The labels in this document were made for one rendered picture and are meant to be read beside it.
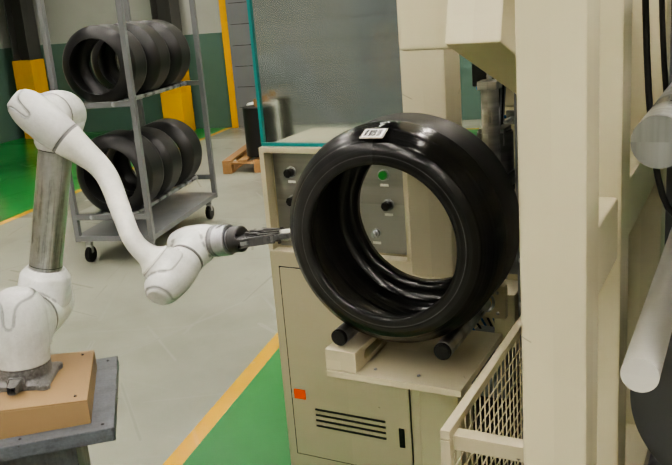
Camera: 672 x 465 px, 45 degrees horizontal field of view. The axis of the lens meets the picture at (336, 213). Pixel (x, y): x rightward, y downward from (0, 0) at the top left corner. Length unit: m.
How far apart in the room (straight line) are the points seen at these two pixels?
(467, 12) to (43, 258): 1.64
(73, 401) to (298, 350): 0.91
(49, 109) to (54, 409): 0.83
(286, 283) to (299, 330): 0.18
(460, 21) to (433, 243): 1.03
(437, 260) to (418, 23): 0.95
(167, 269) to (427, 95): 0.84
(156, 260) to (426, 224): 0.75
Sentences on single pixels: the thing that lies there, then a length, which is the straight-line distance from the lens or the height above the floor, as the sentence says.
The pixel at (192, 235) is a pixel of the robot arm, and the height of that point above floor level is 1.13.
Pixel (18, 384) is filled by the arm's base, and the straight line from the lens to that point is 2.50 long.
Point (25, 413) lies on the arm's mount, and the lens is 2.43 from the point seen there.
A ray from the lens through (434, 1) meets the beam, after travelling 1.53.
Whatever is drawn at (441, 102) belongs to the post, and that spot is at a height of 1.45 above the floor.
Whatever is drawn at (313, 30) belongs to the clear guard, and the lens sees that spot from 2.66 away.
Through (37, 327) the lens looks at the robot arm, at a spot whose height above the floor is 0.90.
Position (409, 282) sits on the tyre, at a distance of 2.25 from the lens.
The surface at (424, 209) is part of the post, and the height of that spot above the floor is 1.15.
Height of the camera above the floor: 1.74
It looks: 15 degrees down
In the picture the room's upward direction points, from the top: 5 degrees counter-clockwise
